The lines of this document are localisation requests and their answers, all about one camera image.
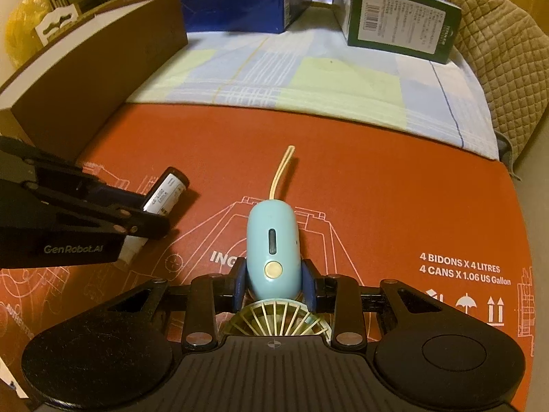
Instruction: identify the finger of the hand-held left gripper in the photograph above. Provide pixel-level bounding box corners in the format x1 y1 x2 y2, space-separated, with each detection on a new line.
26 199 170 241
36 165 149 211

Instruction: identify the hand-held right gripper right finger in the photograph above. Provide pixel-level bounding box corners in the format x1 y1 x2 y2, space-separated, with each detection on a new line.
300 258 447 348

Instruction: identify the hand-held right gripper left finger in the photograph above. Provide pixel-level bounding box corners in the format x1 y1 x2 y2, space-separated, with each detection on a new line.
105 256 248 349

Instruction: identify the light blue handheld fan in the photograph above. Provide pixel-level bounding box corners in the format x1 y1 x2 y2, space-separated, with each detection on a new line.
223 145 333 340

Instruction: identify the brown shoe box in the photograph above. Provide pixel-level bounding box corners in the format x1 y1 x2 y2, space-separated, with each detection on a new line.
0 0 189 161

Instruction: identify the red printed cardboard sheet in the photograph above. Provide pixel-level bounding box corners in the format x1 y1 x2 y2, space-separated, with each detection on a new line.
0 103 537 412

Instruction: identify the white cardboard tag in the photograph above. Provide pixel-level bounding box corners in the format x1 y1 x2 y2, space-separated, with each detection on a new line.
34 4 82 48

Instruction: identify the yellow plastic bag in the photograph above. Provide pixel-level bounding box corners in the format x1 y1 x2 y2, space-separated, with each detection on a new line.
4 0 54 69

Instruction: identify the checked blanket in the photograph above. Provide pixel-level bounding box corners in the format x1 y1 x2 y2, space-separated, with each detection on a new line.
124 2 509 161

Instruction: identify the blue box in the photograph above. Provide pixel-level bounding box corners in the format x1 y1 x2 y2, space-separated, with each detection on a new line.
180 0 312 34

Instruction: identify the green and white carton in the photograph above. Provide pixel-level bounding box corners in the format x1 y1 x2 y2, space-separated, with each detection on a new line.
343 0 463 64

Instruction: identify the quilted chair back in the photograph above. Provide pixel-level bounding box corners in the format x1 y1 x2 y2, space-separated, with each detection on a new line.
446 0 549 176

